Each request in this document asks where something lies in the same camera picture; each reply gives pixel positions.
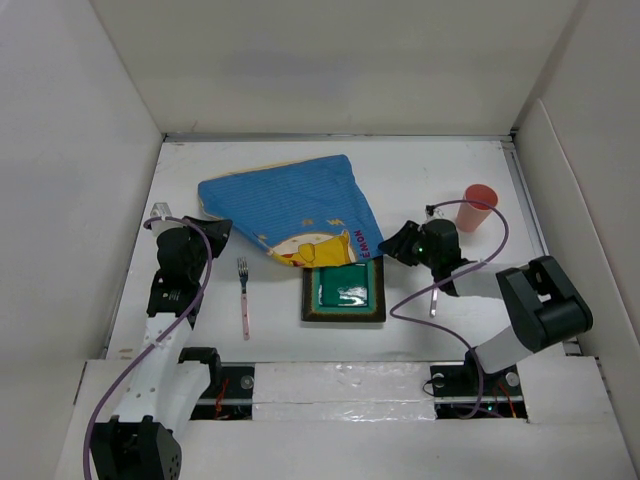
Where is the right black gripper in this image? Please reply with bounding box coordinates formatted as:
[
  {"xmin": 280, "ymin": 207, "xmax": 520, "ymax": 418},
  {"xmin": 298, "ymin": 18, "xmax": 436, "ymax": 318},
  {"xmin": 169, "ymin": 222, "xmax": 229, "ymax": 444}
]
[{"xmin": 377, "ymin": 219, "xmax": 439, "ymax": 269}]

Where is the pink handled fork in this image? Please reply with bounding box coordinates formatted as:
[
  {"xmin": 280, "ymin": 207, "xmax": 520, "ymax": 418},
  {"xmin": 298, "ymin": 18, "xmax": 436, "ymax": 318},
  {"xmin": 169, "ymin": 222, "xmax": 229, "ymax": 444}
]
[{"xmin": 237, "ymin": 257, "xmax": 250, "ymax": 341}]

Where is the pink handled knife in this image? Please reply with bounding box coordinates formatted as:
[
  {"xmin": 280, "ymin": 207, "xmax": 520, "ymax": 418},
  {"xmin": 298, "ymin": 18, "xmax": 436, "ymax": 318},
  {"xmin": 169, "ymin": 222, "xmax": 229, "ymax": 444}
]
[{"xmin": 429, "ymin": 288, "xmax": 439, "ymax": 319}]

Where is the green square plate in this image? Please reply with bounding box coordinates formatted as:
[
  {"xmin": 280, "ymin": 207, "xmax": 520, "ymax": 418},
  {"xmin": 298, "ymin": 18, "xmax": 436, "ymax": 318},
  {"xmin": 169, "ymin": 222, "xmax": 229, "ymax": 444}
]
[{"xmin": 301, "ymin": 257, "xmax": 386, "ymax": 324}]

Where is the pink plastic cup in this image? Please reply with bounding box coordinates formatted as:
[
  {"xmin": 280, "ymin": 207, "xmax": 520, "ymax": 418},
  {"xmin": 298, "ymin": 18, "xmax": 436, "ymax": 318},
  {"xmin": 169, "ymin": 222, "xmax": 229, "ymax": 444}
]
[{"xmin": 455, "ymin": 184, "xmax": 499, "ymax": 233}]

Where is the blue Pikachu cloth placemat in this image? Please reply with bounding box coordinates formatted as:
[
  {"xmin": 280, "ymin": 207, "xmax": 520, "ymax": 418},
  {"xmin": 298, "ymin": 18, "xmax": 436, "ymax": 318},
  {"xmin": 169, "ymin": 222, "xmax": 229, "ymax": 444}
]
[{"xmin": 197, "ymin": 154, "xmax": 383, "ymax": 269}]

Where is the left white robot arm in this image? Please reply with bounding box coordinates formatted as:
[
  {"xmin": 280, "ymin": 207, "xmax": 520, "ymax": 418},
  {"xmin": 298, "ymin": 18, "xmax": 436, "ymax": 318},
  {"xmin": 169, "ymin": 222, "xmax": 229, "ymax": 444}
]
[{"xmin": 82, "ymin": 216, "xmax": 233, "ymax": 479}]

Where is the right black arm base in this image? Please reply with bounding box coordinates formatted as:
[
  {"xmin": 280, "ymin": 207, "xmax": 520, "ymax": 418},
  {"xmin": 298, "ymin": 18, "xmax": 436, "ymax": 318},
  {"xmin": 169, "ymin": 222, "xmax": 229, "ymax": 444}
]
[{"xmin": 422, "ymin": 362, "xmax": 528, "ymax": 420}]

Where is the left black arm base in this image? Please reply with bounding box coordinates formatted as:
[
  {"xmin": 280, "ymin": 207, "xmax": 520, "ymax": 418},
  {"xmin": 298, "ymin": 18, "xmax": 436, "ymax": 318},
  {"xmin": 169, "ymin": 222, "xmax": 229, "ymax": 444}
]
[{"xmin": 191, "ymin": 363, "xmax": 255, "ymax": 421}]

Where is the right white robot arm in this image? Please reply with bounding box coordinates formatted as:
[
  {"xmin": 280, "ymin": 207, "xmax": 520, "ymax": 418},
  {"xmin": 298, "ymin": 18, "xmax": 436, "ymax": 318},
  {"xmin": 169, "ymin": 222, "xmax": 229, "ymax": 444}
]
[{"xmin": 379, "ymin": 219, "xmax": 593, "ymax": 394}]

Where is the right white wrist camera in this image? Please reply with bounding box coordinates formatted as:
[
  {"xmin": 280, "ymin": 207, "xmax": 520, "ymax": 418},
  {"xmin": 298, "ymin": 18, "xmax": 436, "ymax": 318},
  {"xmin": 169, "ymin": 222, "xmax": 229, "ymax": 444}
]
[{"xmin": 425, "ymin": 205, "xmax": 446, "ymax": 222}]

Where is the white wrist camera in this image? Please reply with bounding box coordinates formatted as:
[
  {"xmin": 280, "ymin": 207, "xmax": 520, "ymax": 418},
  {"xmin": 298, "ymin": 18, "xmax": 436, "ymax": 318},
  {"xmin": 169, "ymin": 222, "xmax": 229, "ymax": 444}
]
[
  {"xmin": 148, "ymin": 202, "xmax": 173, "ymax": 237},
  {"xmin": 425, "ymin": 205, "xmax": 446, "ymax": 222}
]

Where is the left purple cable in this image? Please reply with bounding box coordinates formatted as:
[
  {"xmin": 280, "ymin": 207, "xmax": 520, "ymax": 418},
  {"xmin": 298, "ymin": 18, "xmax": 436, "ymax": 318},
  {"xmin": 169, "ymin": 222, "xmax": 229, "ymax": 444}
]
[{"xmin": 82, "ymin": 216, "xmax": 214, "ymax": 480}]

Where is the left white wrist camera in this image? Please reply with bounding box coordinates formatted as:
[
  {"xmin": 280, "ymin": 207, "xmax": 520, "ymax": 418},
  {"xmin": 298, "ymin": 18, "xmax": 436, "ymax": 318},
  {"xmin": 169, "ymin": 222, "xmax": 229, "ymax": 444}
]
[{"xmin": 148, "ymin": 202, "xmax": 173, "ymax": 237}]

